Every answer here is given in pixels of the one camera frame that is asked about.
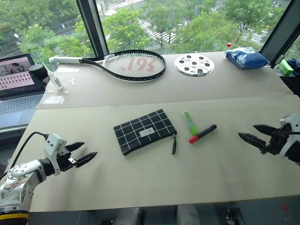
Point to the clear plastic sheet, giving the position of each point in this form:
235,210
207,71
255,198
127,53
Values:
54,98

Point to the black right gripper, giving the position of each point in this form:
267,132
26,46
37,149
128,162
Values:
276,140

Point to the black round speaker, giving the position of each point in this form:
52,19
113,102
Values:
37,71

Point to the white glue tube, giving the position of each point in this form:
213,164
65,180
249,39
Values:
55,80

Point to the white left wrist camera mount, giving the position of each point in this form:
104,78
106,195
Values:
53,145

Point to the black white tennis racket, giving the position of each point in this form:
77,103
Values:
124,65

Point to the black marker with red cap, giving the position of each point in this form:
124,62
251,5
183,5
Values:
202,134

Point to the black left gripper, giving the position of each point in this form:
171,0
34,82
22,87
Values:
64,159

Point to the round white perforated disc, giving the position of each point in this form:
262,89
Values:
194,65

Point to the blue plastic bag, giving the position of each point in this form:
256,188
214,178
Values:
246,58

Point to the green box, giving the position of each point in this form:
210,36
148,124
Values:
285,67

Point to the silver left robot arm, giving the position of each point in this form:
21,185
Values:
21,174

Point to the grey laptop computer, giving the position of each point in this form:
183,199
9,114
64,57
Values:
16,86

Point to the small white key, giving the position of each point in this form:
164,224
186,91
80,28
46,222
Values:
72,81

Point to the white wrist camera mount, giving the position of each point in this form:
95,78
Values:
289,131
53,145

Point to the black grid pencil pouch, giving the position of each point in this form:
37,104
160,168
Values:
145,131

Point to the green highlighter pen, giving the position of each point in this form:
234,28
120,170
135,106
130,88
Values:
189,122

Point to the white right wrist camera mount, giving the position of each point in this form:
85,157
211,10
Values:
289,131

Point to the bottle with red cap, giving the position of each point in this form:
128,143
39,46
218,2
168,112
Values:
228,46

